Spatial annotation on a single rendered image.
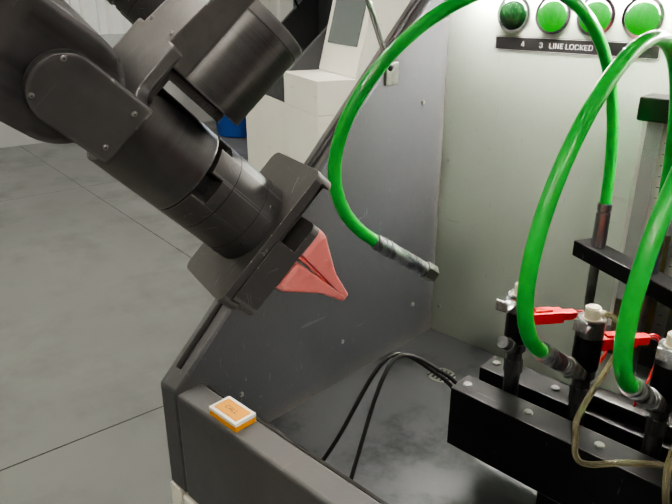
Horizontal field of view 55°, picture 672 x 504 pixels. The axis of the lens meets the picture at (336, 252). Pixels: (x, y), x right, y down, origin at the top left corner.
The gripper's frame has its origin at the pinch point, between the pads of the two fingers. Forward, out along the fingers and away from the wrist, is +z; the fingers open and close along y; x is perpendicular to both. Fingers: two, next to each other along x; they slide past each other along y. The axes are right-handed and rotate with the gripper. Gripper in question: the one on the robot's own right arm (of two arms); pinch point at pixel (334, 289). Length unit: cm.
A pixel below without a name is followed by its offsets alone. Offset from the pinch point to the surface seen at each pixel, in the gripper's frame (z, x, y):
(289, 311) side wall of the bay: 24.8, 35.9, -5.6
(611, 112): 27.5, 13.2, 37.3
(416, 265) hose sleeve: 20.1, 16.0, 8.2
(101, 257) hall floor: 110, 323, -62
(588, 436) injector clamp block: 36.4, -3.0, 4.4
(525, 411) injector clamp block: 34.3, 3.2, 2.6
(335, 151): 3.4, 17.6, 11.2
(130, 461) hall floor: 90, 141, -82
